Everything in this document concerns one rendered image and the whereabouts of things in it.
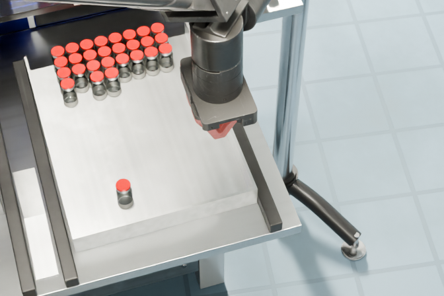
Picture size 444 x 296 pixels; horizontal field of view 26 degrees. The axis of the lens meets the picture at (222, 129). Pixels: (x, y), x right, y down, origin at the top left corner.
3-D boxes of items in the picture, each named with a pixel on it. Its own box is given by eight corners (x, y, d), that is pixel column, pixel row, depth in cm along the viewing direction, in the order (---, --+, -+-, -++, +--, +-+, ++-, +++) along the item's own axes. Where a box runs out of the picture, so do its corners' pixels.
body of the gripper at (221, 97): (232, 57, 115) (231, 13, 109) (258, 121, 109) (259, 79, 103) (179, 69, 114) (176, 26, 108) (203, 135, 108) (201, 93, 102)
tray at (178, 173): (27, 72, 150) (24, 57, 147) (187, 34, 155) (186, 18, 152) (75, 252, 130) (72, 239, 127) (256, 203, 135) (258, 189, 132)
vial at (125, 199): (115, 198, 135) (113, 181, 132) (131, 194, 136) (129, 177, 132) (119, 211, 134) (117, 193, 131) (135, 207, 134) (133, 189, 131)
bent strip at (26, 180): (19, 195, 136) (12, 171, 131) (40, 190, 136) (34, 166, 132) (36, 280, 128) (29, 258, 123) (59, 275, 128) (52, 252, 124)
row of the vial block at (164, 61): (59, 88, 148) (55, 68, 144) (171, 61, 151) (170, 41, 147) (62, 98, 146) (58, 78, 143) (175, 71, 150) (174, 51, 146)
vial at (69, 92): (62, 98, 146) (58, 79, 143) (76, 95, 147) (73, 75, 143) (65, 110, 145) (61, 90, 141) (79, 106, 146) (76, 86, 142)
